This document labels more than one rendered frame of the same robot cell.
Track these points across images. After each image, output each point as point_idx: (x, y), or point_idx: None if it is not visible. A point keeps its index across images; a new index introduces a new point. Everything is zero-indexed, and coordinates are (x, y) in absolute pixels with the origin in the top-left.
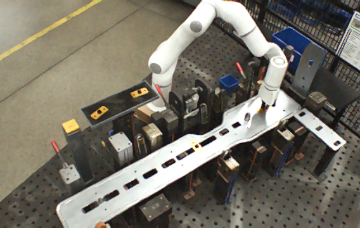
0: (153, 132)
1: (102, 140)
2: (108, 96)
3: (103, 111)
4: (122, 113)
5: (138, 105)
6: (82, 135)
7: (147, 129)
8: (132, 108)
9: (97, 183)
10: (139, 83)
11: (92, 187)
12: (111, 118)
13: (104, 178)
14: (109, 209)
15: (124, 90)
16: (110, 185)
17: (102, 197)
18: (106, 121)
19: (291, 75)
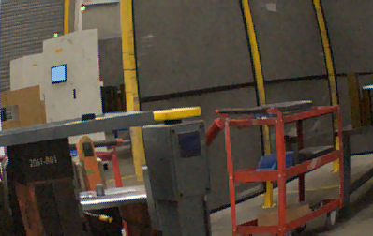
0: None
1: (108, 217)
2: (65, 125)
3: (77, 122)
4: (30, 126)
5: None
6: (146, 157)
7: None
8: (7, 131)
9: (111, 199)
10: None
11: (121, 197)
12: (57, 122)
13: (94, 200)
14: (82, 193)
15: (20, 135)
16: (82, 200)
17: (97, 196)
18: (70, 122)
19: None
